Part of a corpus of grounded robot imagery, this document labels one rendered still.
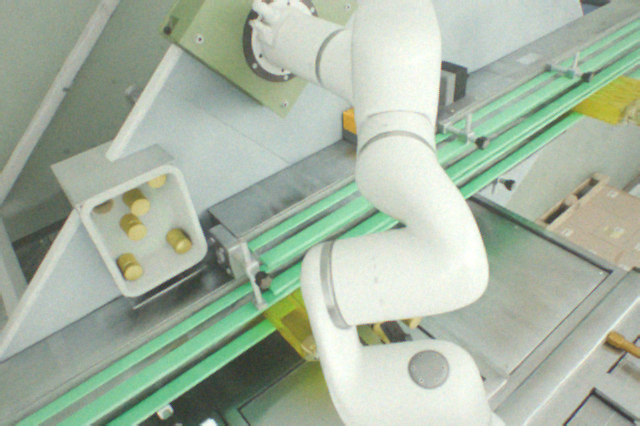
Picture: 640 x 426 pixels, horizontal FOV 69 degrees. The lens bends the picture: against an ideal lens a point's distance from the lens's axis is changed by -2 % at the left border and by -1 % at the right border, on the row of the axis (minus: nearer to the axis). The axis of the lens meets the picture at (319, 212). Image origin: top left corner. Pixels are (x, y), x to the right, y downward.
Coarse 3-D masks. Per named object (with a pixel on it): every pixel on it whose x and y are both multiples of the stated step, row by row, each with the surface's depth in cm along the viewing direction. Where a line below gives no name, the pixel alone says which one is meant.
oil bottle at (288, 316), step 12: (288, 300) 94; (264, 312) 96; (276, 312) 92; (288, 312) 92; (300, 312) 91; (276, 324) 93; (288, 324) 89; (300, 324) 89; (288, 336) 90; (300, 336) 87; (312, 336) 87; (300, 348) 87; (312, 348) 86; (312, 360) 87
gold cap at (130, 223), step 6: (126, 216) 85; (132, 216) 85; (120, 222) 85; (126, 222) 84; (132, 222) 83; (138, 222) 84; (126, 228) 83; (132, 228) 82; (138, 228) 83; (144, 228) 84; (126, 234) 83; (132, 234) 83; (138, 234) 84; (144, 234) 85; (132, 240) 84
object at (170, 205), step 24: (168, 168) 78; (120, 192) 75; (144, 192) 86; (168, 192) 88; (96, 216) 82; (120, 216) 85; (144, 216) 88; (168, 216) 91; (192, 216) 86; (96, 240) 76; (120, 240) 87; (144, 240) 90; (192, 240) 93; (144, 264) 91; (168, 264) 91; (192, 264) 91; (120, 288) 83; (144, 288) 87
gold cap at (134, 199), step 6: (126, 192) 83; (132, 192) 82; (138, 192) 83; (126, 198) 82; (132, 198) 81; (138, 198) 81; (144, 198) 81; (126, 204) 82; (132, 204) 80; (138, 204) 81; (144, 204) 82; (132, 210) 81; (138, 210) 82; (144, 210) 82
